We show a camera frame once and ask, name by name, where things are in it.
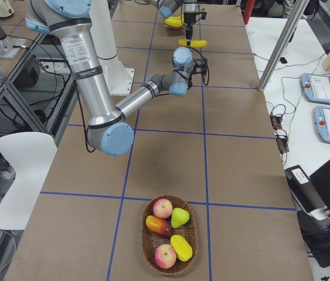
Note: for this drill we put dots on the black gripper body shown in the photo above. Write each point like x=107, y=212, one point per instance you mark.
x=189, y=18

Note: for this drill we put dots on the yellow banana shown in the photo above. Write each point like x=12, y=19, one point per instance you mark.
x=174, y=20
x=192, y=43

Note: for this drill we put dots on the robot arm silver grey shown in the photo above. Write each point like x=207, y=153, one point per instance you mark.
x=177, y=14
x=107, y=131

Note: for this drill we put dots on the grey square plate orange rim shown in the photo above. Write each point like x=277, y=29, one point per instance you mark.
x=174, y=27

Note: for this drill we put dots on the woven wicker basket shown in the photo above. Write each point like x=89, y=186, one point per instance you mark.
x=150, y=241

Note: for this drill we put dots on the teach pendant far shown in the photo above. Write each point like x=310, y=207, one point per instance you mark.
x=316, y=87

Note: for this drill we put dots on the red apple back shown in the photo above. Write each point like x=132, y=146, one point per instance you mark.
x=162, y=208

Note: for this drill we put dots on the green fruit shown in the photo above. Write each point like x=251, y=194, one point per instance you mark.
x=179, y=217

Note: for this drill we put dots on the black box with label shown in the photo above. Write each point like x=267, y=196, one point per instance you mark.
x=304, y=190

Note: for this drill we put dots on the red yellow mango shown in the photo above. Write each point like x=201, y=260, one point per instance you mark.
x=159, y=226

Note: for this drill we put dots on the white curved panel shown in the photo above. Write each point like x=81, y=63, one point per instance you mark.
x=31, y=155

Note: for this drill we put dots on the yellow starfruit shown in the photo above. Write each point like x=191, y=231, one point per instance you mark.
x=182, y=248

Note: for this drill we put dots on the red pink apple front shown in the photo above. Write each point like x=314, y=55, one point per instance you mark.
x=165, y=256

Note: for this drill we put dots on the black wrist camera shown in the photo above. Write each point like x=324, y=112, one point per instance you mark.
x=201, y=15
x=200, y=67

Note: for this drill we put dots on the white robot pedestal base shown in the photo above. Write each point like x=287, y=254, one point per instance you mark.
x=118, y=78

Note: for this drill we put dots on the aluminium frame post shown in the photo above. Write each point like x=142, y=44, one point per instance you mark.
x=282, y=42

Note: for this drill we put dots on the black USB hub with cables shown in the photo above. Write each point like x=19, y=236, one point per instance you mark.
x=276, y=122

